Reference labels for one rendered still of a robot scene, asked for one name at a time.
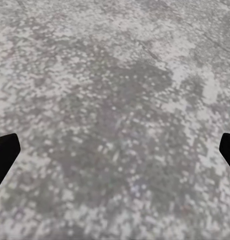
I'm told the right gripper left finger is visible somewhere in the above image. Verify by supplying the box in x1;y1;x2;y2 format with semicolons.
0;133;21;185

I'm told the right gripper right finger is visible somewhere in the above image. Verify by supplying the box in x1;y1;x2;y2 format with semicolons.
219;133;230;166

